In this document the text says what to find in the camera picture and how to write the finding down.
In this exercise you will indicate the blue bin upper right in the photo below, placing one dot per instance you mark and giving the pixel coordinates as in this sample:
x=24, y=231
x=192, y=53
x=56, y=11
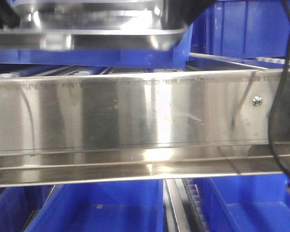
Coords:
x=242, y=29

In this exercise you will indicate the black gloved right hand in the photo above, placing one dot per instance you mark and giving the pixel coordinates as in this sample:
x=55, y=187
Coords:
x=8, y=17

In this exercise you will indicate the steel divider rail upper shelf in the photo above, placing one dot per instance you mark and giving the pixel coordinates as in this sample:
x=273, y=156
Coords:
x=206, y=62

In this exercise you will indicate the white roller track upper right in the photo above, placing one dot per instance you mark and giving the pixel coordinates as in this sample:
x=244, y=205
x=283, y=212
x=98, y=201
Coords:
x=271, y=60

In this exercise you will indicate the blue bin lower left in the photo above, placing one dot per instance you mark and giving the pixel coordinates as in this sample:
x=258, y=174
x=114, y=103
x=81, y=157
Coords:
x=17, y=204

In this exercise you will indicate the stainless steel shelf front rail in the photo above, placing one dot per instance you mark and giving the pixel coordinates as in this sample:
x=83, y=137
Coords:
x=77, y=129

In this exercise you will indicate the silver screw on rail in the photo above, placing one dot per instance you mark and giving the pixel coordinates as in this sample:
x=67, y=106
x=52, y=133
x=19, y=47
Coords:
x=257, y=101

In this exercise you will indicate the black gloved left hand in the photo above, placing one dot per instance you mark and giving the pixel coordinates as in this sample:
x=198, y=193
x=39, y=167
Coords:
x=183, y=10

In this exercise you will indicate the blue bin lower right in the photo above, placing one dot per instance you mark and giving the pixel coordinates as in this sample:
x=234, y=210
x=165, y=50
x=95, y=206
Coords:
x=256, y=203

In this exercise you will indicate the roller track lower shelf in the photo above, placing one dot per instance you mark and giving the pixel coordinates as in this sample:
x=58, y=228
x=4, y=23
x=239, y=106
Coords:
x=182, y=206

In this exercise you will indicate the silver metal tray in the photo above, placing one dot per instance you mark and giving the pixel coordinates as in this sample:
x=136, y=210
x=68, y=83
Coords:
x=63, y=25

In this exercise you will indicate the blue bin lower centre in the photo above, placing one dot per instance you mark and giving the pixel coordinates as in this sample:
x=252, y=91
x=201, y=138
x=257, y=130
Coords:
x=126, y=206

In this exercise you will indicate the large blue bin upper left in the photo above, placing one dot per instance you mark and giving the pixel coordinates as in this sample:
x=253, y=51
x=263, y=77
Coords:
x=152, y=59

